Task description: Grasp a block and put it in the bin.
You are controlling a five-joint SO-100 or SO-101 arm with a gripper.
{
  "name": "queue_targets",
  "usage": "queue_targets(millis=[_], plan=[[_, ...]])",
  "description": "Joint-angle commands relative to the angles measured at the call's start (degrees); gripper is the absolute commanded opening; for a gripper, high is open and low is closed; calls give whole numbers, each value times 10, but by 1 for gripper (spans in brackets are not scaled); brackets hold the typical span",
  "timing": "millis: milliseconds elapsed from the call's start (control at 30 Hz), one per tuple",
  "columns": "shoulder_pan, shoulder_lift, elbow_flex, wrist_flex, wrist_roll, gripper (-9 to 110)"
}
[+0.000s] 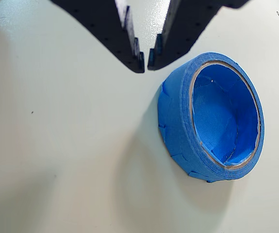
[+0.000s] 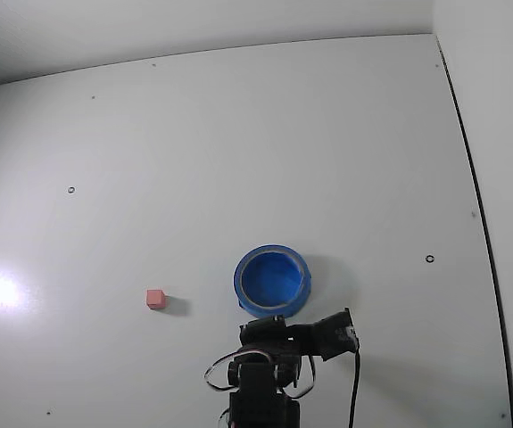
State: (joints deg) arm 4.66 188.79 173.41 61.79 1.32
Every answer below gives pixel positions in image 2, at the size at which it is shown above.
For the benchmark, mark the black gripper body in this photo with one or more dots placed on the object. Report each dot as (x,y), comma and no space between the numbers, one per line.
(262,328)

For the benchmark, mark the orange cube block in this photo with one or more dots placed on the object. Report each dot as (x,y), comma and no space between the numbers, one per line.
(155,299)

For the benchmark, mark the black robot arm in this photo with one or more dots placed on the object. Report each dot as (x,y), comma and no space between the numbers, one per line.
(262,401)

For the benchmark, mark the blue tape roll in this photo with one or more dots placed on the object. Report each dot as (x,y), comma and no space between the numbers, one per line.
(243,285)

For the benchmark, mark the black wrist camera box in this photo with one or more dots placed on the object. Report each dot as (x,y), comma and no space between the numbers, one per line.
(334,334)

